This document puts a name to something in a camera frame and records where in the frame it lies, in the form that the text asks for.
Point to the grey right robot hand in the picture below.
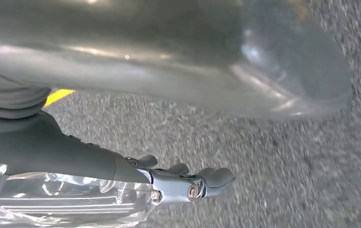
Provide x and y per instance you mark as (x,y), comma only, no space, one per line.
(168,56)

